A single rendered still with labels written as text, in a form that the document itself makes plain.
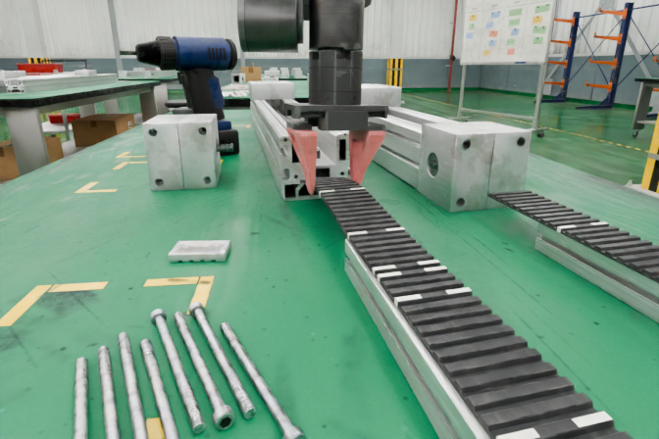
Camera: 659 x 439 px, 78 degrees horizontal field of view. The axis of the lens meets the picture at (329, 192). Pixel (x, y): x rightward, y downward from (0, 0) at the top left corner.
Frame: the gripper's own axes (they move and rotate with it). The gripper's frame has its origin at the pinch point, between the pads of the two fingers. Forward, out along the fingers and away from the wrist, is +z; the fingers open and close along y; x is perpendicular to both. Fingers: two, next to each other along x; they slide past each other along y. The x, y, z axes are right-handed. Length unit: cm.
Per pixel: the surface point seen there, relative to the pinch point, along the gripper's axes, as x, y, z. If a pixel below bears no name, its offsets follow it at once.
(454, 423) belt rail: 30.9, 3.7, 3.3
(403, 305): 23.6, 2.7, 1.8
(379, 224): 12.3, -0.5, 0.7
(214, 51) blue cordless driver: -36.9, 11.7, -16.9
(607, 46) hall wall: -749, -898, -117
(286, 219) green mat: -0.9, 5.3, 3.9
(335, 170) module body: -6.8, -2.4, -0.3
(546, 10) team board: -405, -396, -109
